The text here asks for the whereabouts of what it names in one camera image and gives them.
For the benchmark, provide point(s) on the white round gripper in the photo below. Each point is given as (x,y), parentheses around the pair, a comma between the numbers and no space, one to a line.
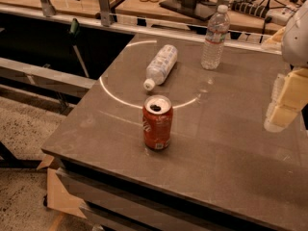
(296,38)

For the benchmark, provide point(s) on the clear water bottle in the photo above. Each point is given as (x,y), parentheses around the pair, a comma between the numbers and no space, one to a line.
(217,30)

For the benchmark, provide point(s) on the white lying plastic bottle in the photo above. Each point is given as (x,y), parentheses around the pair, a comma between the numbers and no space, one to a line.
(160,66)

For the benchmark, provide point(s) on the red coke can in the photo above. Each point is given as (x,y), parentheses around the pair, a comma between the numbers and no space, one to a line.
(157,114)

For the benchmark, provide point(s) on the white power adapter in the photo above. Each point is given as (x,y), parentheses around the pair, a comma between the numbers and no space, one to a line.
(281,16)

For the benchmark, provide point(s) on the black power strip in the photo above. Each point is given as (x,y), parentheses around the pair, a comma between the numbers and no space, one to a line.
(252,9)

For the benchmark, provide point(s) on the black monitor stand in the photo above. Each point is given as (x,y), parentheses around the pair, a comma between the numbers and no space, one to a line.
(190,8)

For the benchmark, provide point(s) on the metal rail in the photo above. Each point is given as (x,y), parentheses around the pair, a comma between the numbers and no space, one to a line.
(171,30)

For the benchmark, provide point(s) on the middle metal bracket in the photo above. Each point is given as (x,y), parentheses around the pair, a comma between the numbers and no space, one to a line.
(105,13)

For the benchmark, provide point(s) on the metal bracket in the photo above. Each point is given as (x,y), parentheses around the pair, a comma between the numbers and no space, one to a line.
(47,8)
(105,13)

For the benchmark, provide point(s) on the left metal bracket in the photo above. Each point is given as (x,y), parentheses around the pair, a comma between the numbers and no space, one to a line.
(47,8)

